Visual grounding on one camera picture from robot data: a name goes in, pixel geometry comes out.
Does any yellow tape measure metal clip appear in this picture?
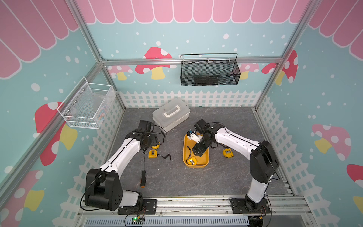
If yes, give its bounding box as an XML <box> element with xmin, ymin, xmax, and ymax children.
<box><xmin>148</xmin><ymin>149</ymin><xmax>172</xmax><ymax>161</ymax></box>

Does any yellow tape measure black strap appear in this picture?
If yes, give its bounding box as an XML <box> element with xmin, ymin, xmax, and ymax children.
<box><xmin>185</xmin><ymin>146</ymin><xmax>199</xmax><ymax>166</ymax></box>

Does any yellow tape measure small label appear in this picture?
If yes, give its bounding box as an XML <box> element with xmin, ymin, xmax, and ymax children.
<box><xmin>223</xmin><ymin>148</ymin><xmax>234</xmax><ymax>159</ymax></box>

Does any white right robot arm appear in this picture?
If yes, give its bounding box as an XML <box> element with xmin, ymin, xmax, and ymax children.
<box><xmin>186</xmin><ymin>124</ymin><xmax>279</xmax><ymax>206</ymax></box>

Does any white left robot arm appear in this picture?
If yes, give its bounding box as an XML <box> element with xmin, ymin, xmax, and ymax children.
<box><xmin>80</xmin><ymin>132</ymin><xmax>159</xmax><ymax>211</ymax></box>

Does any yellow plastic storage box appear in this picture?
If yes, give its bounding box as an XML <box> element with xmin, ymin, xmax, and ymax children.
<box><xmin>182</xmin><ymin>135</ymin><xmax>210</xmax><ymax>168</ymax></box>

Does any white plastic lidded case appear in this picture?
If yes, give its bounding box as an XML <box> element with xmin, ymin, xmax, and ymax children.
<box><xmin>152</xmin><ymin>98</ymin><xmax>190</xmax><ymax>132</ymax></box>

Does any orange black screwdriver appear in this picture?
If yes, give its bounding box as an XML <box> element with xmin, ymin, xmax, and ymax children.
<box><xmin>140</xmin><ymin>157</ymin><xmax>146</xmax><ymax>188</ymax></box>

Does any green circuit board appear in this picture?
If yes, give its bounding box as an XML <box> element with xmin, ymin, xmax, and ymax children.
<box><xmin>128</xmin><ymin>217</ymin><xmax>145</xmax><ymax>225</ymax></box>

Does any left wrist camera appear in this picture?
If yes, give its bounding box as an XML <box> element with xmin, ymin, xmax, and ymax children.
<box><xmin>138</xmin><ymin>120</ymin><xmax>153</xmax><ymax>133</ymax></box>

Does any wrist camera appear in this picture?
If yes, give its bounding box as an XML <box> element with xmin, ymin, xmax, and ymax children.
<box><xmin>187</xmin><ymin>119</ymin><xmax>210</xmax><ymax>143</ymax></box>
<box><xmin>138</xmin><ymin>120</ymin><xmax>153</xmax><ymax>133</ymax></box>

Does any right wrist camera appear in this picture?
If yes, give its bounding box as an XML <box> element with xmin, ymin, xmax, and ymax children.
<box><xmin>187</xmin><ymin>119</ymin><xmax>210</xmax><ymax>143</ymax></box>

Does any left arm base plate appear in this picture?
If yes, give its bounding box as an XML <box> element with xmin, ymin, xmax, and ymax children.
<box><xmin>117</xmin><ymin>199</ymin><xmax>157</xmax><ymax>215</ymax></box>

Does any white wire mesh basket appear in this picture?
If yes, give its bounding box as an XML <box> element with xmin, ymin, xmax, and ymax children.
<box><xmin>57</xmin><ymin>77</ymin><xmax>116</xmax><ymax>130</ymax></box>

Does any black wire mesh basket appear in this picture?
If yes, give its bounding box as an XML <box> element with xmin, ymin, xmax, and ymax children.
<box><xmin>180</xmin><ymin>53</ymin><xmax>241</xmax><ymax>87</ymax></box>

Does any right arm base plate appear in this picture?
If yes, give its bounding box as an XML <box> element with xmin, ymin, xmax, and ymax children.
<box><xmin>230</xmin><ymin>198</ymin><xmax>271</xmax><ymax>215</ymax></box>

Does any grey slotted cable duct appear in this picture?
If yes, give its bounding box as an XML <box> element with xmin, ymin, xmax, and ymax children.
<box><xmin>84</xmin><ymin>216</ymin><xmax>250</xmax><ymax>227</ymax></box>

